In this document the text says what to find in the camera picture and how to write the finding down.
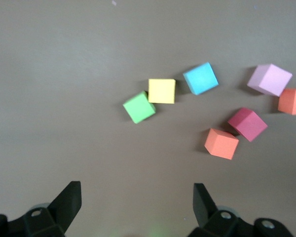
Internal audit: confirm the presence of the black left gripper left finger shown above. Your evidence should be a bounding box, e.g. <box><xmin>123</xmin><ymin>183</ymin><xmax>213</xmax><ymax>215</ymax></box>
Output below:
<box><xmin>0</xmin><ymin>181</ymin><xmax>82</xmax><ymax>237</ymax></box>

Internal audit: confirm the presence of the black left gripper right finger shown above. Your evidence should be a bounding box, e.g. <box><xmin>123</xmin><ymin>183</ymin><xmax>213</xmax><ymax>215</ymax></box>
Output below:
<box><xmin>187</xmin><ymin>183</ymin><xmax>295</xmax><ymax>237</ymax></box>

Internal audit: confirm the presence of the orange foam block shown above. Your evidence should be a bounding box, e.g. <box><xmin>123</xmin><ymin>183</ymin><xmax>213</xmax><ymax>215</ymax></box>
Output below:
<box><xmin>204</xmin><ymin>128</ymin><xmax>240</xmax><ymax>161</ymax></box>
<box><xmin>277</xmin><ymin>88</ymin><xmax>296</xmax><ymax>116</ymax></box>

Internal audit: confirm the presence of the crimson foam block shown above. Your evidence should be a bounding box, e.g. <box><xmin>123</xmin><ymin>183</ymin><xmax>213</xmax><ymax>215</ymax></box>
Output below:
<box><xmin>227</xmin><ymin>107</ymin><xmax>268</xmax><ymax>143</ymax></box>

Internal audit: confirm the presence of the pink foam block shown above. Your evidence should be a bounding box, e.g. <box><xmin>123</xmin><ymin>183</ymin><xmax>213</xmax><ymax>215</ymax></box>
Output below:
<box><xmin>246</xmin><ymin>63</ymin><xmax>293</xmax><ymax>97</ymax></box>

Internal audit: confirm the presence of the brown table cover mat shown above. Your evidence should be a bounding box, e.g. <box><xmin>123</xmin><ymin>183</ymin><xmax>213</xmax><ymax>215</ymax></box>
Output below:
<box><xmin>0</xmin><ymin>0</ymin><xmax>296</xmax><ymax>237</ymax></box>

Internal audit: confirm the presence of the green foam block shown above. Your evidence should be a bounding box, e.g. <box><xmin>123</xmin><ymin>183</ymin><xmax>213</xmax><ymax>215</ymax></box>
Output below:
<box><xmin>122</xmin><ymin>90</ymin><xmax>156</xmax><ymax>124</ymax></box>

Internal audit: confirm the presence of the yellow foam block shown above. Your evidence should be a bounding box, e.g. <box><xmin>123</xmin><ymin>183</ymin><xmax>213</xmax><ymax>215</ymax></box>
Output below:
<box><xmin>148</xmin><ymin>78</ymin><xmax>177</xmax><ymax>105</ymax></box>

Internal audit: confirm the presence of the blue foam block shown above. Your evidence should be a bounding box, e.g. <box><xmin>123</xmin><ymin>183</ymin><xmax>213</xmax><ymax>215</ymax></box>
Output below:
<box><xmin>183</xmin><ymin>61</ymin><xmax>220</xmax><ymax>96</ymax></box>

